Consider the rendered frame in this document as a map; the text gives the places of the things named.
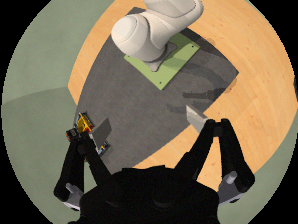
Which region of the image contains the yellow bin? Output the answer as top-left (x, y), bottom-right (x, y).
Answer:
top-left (77, 116), bottom-right (91, 133)

